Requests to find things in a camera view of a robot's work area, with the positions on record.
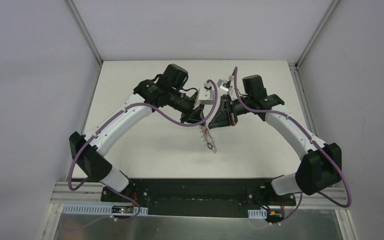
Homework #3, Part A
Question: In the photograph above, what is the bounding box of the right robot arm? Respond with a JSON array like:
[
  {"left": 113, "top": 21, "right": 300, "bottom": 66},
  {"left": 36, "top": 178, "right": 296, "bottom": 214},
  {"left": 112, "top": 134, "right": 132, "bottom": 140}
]
[{"left": 208, "top": 75, "right": 342, "bottom": 205}]

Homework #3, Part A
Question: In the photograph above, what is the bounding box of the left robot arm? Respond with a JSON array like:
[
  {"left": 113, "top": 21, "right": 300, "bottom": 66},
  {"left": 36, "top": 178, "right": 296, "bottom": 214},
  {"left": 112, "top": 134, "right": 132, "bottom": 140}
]
[{"left": 68, "top": 63, "right": 217, "bottom": 203}]

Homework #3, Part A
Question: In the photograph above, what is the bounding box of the right controller board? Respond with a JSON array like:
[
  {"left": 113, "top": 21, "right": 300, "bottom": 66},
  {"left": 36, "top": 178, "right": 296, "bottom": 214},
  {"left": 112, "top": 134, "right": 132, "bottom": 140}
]
[{"left": 266, "top": 211, "right": 284, "bottom": 222}]

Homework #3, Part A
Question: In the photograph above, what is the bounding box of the controller board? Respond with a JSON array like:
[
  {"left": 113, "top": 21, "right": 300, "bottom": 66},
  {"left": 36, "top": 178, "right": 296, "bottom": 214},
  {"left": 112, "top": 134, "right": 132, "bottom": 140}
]
[
  {"left": 266, "top": 211, "right": 284, "bottom": 222},
  {"left": 111, "top": 205, "right": 135, "bottom": 215}
]

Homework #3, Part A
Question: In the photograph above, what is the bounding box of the left controller board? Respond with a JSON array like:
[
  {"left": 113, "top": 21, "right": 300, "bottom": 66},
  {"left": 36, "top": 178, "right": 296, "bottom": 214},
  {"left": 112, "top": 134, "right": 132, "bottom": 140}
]
[{"left": 111, "top": 205, "right": 135, "bottom": 215}]

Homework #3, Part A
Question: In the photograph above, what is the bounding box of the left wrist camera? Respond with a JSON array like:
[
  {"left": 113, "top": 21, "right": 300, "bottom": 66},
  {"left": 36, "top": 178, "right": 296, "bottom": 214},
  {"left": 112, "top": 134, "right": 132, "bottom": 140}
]
[{"left": 194, "top": 82, "right": 215, "bottom": 108}]

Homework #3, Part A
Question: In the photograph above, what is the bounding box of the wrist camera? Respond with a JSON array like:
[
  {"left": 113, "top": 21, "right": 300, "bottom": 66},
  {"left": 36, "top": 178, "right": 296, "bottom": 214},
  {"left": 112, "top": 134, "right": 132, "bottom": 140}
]
[
  {"left": 217, "top": 79, "right": 235, "bottom": 97},
  {"left": 194, "top": 82, "right": 215, "bottom": 108}
]

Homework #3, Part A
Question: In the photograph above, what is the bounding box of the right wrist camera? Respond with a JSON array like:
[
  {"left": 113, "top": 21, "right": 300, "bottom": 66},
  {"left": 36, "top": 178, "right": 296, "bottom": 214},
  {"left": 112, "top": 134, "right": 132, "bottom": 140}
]
[{"left": 217, "top": 79, "right": 235, "bottom": 97}]

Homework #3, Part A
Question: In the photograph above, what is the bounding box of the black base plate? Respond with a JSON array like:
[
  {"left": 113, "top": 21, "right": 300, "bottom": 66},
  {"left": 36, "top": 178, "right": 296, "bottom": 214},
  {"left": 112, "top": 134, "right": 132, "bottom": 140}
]
[{"left": 100, "top": 178, "right": 297, "bottom": 219}]

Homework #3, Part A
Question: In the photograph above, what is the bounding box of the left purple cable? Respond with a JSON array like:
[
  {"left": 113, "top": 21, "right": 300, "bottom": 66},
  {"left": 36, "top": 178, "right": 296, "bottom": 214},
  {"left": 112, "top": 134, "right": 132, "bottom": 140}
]
[{"left": 62, "top": 79, "right": 219, "bottom": 231}]

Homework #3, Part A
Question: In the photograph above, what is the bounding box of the purple cable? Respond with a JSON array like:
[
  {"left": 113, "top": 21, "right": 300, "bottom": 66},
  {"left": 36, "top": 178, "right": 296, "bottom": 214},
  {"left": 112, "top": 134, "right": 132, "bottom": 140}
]
[
  {"left": 62, "top": 79, "right": 219, "bottom": 231},
  {"left": 233, "top": 66, "right": 353, "bottom": 229}
]

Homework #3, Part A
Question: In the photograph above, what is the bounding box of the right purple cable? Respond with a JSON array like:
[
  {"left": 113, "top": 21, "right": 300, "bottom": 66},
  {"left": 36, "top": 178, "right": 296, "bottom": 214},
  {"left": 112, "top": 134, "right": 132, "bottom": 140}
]
[{"left": 233, "top": 66, "right": 353, "bottom": 229}]

